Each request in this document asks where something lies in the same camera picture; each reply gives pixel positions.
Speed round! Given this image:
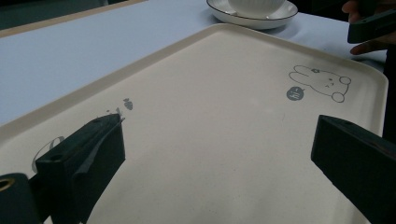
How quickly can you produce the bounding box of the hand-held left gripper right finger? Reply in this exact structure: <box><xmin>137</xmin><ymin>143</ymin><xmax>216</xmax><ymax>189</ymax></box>
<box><xmin>310</xmin><ymin>114</ymin><xmax>396</xmax><ymax>224</ymax></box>

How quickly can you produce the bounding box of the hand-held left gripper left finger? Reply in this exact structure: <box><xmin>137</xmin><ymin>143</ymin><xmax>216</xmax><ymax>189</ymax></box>
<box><xmin>35</xmin><ymin>113</ymin><xmax>127</xmax><ymax>224</ymax></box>

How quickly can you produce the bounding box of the white ribbed cup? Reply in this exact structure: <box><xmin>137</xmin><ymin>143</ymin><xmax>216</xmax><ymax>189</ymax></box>
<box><xmin>227</xmin><ymin>0</ymin><xmax>287</xmax><ymax>20</ymax></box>

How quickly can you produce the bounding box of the white saucer with dark rim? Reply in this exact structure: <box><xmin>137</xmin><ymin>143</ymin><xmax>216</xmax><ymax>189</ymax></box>
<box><xmin>205</xmin><ymin>0</ymin><xmax>299</xmax><ymax>31</ymax></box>

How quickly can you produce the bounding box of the beige tray with rabbit print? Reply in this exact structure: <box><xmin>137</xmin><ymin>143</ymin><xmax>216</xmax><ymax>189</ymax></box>
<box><xmin>0</xmin><ymin>22</ymin><xmax>389</xmax><ymax>224</ymax></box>

